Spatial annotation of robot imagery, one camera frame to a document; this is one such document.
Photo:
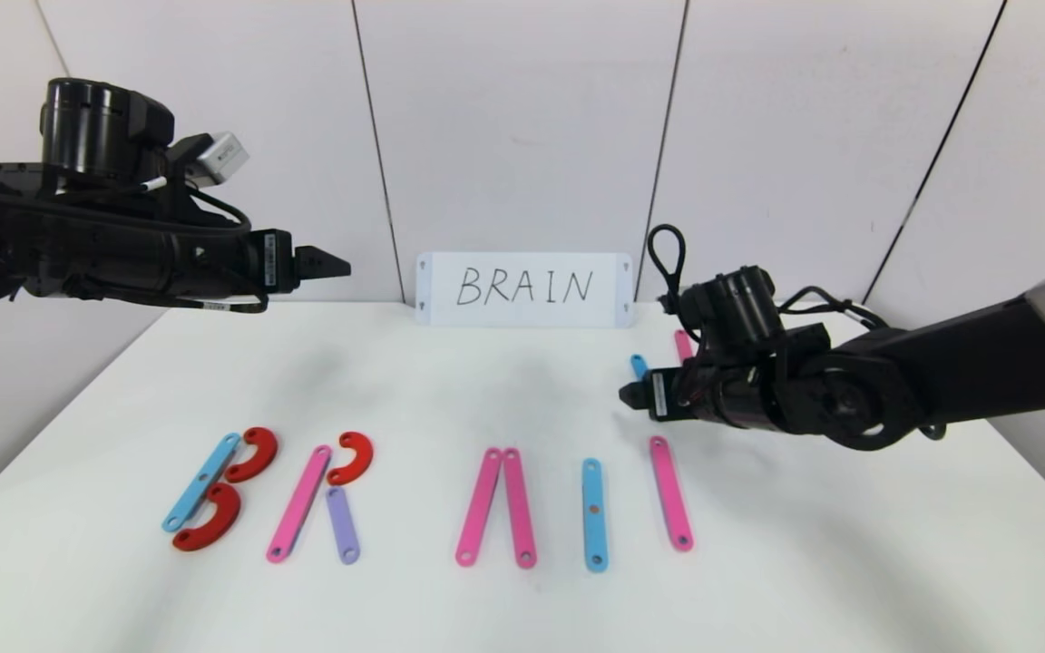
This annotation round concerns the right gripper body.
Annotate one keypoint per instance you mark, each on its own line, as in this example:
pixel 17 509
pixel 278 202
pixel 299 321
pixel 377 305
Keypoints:
pixel 659 395

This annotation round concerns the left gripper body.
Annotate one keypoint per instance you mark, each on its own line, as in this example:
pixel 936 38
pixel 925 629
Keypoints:
pixel 274 260

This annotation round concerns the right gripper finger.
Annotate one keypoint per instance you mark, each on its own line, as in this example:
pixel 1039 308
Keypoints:
pixel 636 395

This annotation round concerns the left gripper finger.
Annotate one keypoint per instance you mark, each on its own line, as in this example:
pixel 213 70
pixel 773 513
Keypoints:
pixel 318 268
pixel 309 251

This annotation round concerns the blue three-hole bar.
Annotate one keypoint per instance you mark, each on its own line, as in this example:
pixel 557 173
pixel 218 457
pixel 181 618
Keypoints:
pixel 203 481
pixel 638 365
pixel 593 513

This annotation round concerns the long pink bar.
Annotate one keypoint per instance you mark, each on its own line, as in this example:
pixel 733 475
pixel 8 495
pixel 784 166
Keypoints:
pixel 298 504
pixel 670 494
pixel 479 506
pixel 683 345
pixel 519 508

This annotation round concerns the red arc piece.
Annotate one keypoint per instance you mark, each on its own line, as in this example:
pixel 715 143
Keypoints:
pixel 265 452
pixel 228 519
pixel 361 456

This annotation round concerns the short purple bar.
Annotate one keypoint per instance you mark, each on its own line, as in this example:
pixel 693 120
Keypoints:
pixel 342 526

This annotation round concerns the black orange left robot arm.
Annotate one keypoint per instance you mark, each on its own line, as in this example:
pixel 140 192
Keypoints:
pixel 51 245

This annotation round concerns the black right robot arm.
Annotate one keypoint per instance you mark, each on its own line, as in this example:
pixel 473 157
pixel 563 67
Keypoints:
pixel 940 372

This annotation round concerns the white BRAIN sign card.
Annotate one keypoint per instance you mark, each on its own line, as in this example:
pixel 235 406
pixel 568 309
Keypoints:
pixel 522 313

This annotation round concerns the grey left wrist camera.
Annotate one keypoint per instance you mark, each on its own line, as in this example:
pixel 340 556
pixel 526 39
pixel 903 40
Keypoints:
pixel 221 159

